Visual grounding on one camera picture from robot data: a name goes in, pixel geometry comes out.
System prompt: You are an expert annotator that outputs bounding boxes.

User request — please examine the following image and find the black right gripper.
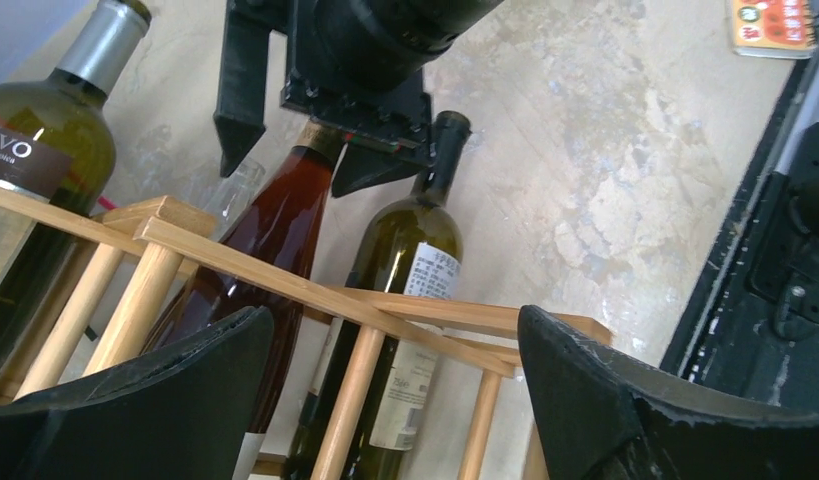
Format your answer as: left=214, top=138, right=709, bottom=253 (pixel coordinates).
left=213, top=0, right=499, bottom=198

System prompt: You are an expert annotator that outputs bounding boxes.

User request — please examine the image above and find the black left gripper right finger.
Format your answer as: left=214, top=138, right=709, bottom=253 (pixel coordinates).
left=517, top=305, right=819, bottom=479

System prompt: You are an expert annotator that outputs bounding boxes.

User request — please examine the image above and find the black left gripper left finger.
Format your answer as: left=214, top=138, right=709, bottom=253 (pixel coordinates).
left=0, top=307, right=274, bottom=479

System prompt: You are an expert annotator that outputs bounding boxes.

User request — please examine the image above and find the red wine bottle gold cap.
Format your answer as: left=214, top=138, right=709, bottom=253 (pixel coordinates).
left=143, top=122, right=344, bottom=479

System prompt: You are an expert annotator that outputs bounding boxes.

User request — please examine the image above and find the green bottle black neck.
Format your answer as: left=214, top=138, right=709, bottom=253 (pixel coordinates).
left=281, top=111, right=471, bottom=479

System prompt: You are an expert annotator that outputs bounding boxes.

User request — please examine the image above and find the wooden wine rack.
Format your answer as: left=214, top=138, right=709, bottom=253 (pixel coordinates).
left=0, top=182, right=612, bottom=480

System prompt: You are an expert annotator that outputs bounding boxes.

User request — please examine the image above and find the green bottle silver cap top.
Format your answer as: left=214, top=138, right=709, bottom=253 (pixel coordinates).
left=0, top=1, right=152, bottom=374

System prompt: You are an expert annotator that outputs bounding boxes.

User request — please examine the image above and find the orange circuit board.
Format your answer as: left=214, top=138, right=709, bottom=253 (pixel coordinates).
left=726, top=0, right=817, bottom=60

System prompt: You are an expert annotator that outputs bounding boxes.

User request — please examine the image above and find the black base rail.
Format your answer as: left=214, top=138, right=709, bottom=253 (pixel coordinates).
left=661, top=47, right=819, bottom=411

